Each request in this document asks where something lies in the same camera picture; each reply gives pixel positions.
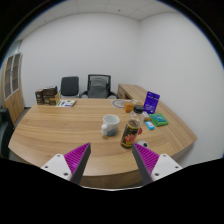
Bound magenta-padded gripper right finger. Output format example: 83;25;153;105
132;142;184;186

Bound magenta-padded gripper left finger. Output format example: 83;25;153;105
40;142;92;185

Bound clear black-capped drink bottle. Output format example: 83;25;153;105
120;104;145;149

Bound small blue box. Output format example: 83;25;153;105
144;120;156;131

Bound green folded cloth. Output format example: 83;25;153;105
148;112;170;127

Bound small yellow-brown box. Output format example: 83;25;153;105
142;110;152;122

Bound white mug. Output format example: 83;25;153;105
100;114;121;137

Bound orange box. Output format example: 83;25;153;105
123;100;136;114

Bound purple standing sign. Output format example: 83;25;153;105
143;91;161;115

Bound white and green leaflet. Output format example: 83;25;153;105
55;99;77;108

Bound round grey disc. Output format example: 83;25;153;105
111;99;128;109

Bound large dark brown box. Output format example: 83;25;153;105
42;85;61;107

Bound wooden side desk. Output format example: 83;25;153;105
117;83;148;101

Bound small dark brown box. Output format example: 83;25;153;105
34;88;45;106

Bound black office chair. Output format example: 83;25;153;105
59;76;81;99

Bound grey mesh-back office chair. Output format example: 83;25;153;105
79;73;118;100

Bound black leather sofa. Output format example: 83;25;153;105
0;107;16;159

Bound wooden cabinet with glass doors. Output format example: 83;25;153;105
0;52;25;125

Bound white round cable grommet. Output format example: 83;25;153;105
137;140;150;149

